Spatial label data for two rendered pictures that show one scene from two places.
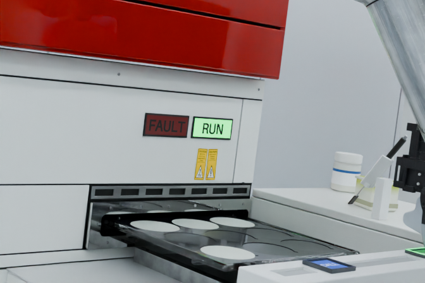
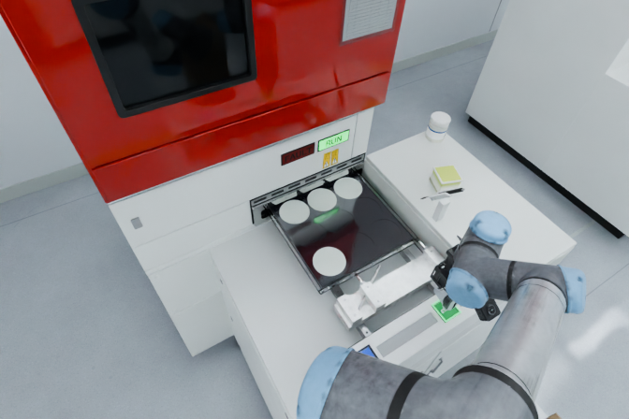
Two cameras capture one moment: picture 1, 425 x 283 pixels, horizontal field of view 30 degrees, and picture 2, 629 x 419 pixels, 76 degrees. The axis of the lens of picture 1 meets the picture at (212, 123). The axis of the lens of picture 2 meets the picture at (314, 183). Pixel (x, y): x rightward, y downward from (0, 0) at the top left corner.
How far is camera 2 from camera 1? 1.09 m
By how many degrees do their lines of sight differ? 45
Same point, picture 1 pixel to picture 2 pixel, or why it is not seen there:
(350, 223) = (417, 215)
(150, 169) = (289, 177)
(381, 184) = (441, 207)
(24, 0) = (162, 158)
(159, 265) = not seen: hidden behind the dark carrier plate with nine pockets
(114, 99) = (255, 158)
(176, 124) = (305, 151)
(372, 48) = not seen: outside the picture
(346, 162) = (437, 126)
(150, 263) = not seen: hidden behind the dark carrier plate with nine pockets
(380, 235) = (433, 234)
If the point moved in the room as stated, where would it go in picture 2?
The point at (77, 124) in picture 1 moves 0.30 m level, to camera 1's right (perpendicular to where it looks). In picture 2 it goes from (232, 180) to (334, 198)
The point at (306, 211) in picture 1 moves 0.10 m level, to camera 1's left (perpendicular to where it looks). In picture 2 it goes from (395, 189) to (365, 183)
